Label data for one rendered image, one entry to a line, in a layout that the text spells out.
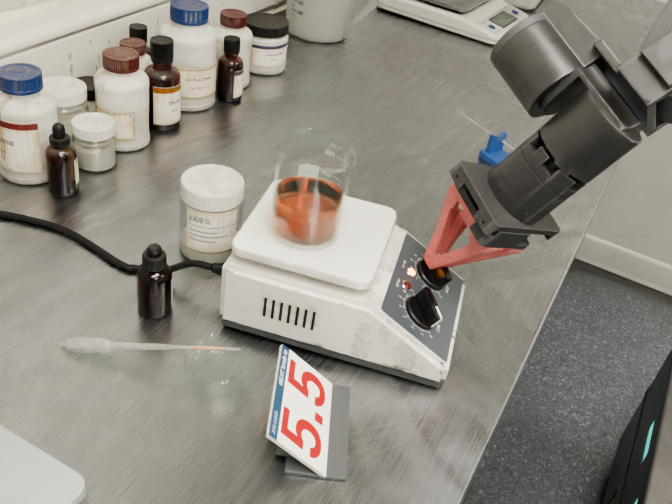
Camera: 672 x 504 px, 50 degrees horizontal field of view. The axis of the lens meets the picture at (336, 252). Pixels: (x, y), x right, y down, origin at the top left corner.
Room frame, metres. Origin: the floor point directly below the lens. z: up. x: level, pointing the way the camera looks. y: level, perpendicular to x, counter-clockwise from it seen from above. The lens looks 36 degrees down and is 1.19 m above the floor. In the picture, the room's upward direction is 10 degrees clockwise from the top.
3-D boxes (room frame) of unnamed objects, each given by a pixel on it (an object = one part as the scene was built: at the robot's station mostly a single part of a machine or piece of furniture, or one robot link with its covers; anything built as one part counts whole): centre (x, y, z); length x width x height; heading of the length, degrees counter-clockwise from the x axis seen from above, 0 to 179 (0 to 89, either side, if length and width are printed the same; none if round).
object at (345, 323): (0.51, -0.01, 0.79); 0.22 x 0.13 x 0.08; 81
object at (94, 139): (0.69, 0.28, 0.78); 0.05 x 0.05 x 0.05
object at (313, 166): (0.50, 0.03, 0.88); 0.07 x 0.06 x 0.08; 53
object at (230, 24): (0.96, 0.19, 0.80); 0.06 x 0.06 x 0.10
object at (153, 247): (0.47, 0.15, 0.79); 0.03 x 0.03 x 0.07
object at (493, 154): (0.84, -0.21, 0.77); 0.10 x 0.03 x 0.04; 39
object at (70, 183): (0.63, 0.29, 0.79); 0.03 x 0.03 x 0.08
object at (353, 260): (0.51, 0.02, 0.83); 0.12 x 0.12 x 0.01; 81
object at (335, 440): (0.37, 0.00, 0.77); 0.09 x 0.06 x 0.04; 3
